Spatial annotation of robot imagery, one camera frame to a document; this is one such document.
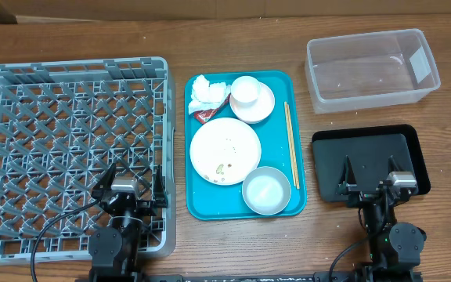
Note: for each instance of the cream white cup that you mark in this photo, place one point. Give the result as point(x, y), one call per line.
point(245, 90)

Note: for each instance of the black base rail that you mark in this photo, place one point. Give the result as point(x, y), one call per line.
point(315, 277)

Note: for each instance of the white napkin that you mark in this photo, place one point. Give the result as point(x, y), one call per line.
point(206, 95)

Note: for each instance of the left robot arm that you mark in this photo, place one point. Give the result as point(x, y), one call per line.
point(114, 248)

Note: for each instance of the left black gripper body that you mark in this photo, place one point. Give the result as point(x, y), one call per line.
point(143, 209)

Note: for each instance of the pink shallow bowl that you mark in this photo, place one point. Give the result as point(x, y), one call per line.
point(259, 110)

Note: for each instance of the teal plastic serving tray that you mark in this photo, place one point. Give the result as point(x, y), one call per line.
point(207, 201)

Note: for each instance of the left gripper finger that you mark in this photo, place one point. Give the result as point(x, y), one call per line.
point(160, 196)
point(104, 184)

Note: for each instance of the clear plastic waste bin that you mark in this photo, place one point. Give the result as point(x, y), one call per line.
point(377, 69)

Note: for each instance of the black rectangular tray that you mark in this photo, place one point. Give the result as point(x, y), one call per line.
point(368, 149)

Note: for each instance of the grey plastic dish rack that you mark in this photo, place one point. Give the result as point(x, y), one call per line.
point(62, 124)

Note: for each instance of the large white dirty plate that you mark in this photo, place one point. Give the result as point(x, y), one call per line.
point(224, 151)

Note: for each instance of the red snack wrapper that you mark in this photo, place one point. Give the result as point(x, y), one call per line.
point(203, 116)

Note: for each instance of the grey white small bowl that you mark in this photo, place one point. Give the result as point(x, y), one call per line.
point(266, 191)

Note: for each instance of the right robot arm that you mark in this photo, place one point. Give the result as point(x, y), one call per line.
point(395, 246)

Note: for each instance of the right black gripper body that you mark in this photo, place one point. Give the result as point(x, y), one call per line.
point(362, 195)

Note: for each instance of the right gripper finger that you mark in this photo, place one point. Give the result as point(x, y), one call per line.
point(394, 170)
point(347, 177)

